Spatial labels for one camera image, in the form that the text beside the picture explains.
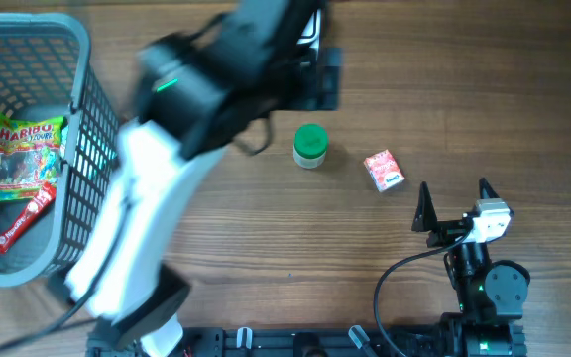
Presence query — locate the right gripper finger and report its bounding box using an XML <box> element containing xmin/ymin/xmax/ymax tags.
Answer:
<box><xmin>411</xmin><ymin>181</ymin><xmax>438</xmax><ymax>232</ymax></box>
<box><xmin>479</xmin><ymin>178</ymin><xmax>499</xmax><ymax>199</ymax></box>

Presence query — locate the black right camera cable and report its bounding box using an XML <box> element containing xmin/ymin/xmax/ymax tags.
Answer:
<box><xmin>372</xmin><ymin>223</ymin><xmax>476</xmax><ymax>357</ymax></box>

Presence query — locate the green lid plastic jar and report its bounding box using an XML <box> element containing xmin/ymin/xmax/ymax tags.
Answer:
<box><xmin>293</xmin><ymin>124</ymin><xmax>329</xmax><ymax>169</ymax></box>

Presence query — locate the grey plastic mesh basket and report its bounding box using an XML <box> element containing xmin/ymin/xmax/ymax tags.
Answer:
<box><xmin>0</xmin><ymin>13</ymin><xmax>119</xmax><ymax>287</ymax></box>

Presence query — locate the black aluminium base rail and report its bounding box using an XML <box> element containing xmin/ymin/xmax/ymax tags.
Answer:
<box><xmin>85</xmin><ymin>324</ymin><xmax>528</xmax><ymax>357</ymax></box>

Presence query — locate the black left camera cable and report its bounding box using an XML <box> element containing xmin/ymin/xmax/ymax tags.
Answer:
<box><xmin>0</xmin><ymin>207</ymin><xmax>133</xmax><ymax>354</ymax></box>

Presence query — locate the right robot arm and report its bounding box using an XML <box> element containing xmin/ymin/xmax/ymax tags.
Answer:
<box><xmin>411</xmin><ymin>178</ymin><xmax>531</xmax><ymax>357</ymax></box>

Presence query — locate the red Nescafe stick sachet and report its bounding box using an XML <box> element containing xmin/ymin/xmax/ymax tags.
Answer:
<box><xmin>0</xmin><ymin>182</ymin><xmax>57</xmax><ymax>254</ymax></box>

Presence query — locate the Haribo gummy candy bag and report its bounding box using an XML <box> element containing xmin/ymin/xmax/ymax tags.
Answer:
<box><xmin>0</xmin><ymin>113</ymin><xmax>64</xmax><ymax>202</ymax></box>

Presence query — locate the small red white box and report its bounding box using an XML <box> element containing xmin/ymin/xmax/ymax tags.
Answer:
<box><xmin>364</xmin><ymin>150</ymin><xmax>405</xmax><ymax>192</ymax></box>

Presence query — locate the white barcode scanner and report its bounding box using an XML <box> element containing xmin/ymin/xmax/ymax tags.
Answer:
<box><xmin>297</xmin><ymin>9</ymin><xmax>322</xmax><ymax>56</ymax></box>

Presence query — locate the black camera cable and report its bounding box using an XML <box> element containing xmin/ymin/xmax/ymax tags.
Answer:
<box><xmin>372</xmin><ymin>223</ymin><xmax>476</xmax><ymax>357</ymax></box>
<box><xmin>0</xmin><ymin>207</ymin><xmax>133</xmax><ymax>354</ymax></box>

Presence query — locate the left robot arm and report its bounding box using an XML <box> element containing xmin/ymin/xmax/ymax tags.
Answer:
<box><xmin>63</xmin><ymin>1</ymin><xmax>336</xmax><ymax>356</ymax></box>

